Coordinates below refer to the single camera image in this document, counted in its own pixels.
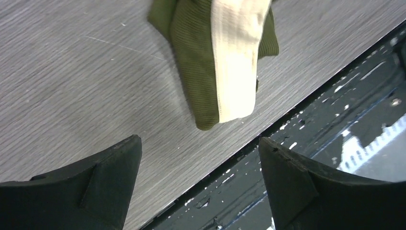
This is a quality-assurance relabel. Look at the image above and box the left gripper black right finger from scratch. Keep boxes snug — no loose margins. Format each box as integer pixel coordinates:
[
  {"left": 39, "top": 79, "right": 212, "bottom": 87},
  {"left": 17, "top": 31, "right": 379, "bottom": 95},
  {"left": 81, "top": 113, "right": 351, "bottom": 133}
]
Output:
[{"left": 259, "top": 138, "right": 406, "bottom": 230}]

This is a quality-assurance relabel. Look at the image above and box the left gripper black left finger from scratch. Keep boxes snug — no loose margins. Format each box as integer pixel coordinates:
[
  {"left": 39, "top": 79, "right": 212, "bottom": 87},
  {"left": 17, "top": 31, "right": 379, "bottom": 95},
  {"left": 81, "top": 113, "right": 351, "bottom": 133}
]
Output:
[{"left": 0, "top": 135, "right": 142, "bottom": 230}]

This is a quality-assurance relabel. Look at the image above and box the olive green underwear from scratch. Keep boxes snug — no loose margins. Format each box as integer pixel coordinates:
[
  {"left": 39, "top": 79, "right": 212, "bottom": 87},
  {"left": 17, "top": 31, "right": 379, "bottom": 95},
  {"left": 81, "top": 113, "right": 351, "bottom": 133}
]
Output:
[{"left": 147, "top": 0, "right": 279, "bottom": 130}]

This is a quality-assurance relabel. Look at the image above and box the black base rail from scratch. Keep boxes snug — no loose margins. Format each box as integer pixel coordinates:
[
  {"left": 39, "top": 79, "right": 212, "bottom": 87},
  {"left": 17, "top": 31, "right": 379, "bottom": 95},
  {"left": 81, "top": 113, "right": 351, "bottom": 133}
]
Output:
[{"left": 144, "top": 23, "right": 406, "bottom": 230}]

